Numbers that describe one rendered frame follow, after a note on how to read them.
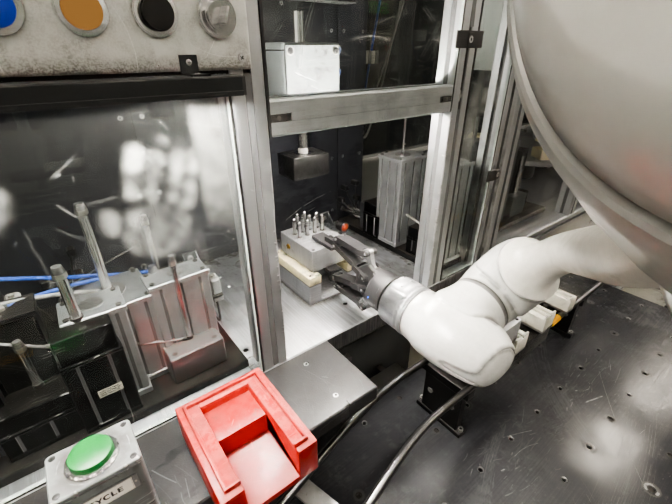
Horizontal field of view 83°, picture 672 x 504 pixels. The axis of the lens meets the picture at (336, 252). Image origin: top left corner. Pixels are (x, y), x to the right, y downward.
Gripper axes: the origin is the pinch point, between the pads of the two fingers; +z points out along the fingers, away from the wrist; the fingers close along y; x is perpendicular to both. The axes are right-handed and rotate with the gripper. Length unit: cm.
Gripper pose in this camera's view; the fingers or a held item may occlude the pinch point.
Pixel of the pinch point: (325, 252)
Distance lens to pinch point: 81.6
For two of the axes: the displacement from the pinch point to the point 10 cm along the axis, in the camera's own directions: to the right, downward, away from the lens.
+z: -6.1, -3.9, 6.9
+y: 0.3, -8.8, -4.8
